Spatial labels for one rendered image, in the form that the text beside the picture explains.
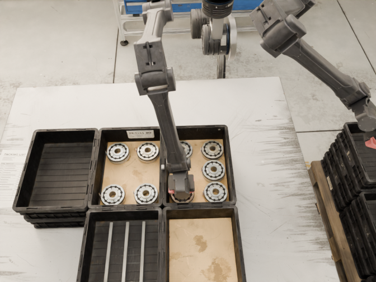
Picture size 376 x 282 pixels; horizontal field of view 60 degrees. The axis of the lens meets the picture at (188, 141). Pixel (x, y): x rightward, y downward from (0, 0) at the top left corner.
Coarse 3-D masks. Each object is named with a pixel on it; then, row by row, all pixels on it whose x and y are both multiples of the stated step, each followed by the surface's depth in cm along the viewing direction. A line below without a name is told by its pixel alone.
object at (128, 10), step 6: (126, 0) 287; (132, 0) 287; (138, 0) 288; (144, 0) 288; (126, 6) 293; (132, 6) 292; (138, 6) 293; (174, 6) 295; (180, 6) 295; (186, 6) 296; (192, 6) 296; (198, 6) 296; (126, 12) 297; (132, 12) 298; (138, 12) 298
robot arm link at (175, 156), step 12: (168, 72) 91; (168, 84) 95; (156, 96) 95; (156, 108) 98; (168, 108) 99; (168, 120) 102; (168, 132) 105; (168, 144) 109; (180, 144) 115; (168, 156) 113; (180, 156) 114; (168, 168) 118; (180, 168) 118
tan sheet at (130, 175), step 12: (108, 144) 159; (132, 144) 159; (156, 144) 159; (132, 156) 155; (108, 168) 152; (120, 168) 152; (132, 168) 152; (144, 168) 152; (156, 168) 152; (108, 180) 148; (120, 180) 148; (132, 180) 148; (144, 180) 148; (156, 180) 148; (132, 192) 145
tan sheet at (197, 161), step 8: (192, 144) 159; (200, 144) 159; (200, 152) 156; (192, 160) 154; (200, 160) 154; (224, 160) 154; (192, 168) 152; (200, 168) 152; (200, 176) 149; (224, 176) 149; (200, 184) 147; (224, 184) 147; (200, 192) 145; (216, 192) 145; (200, 200) 143
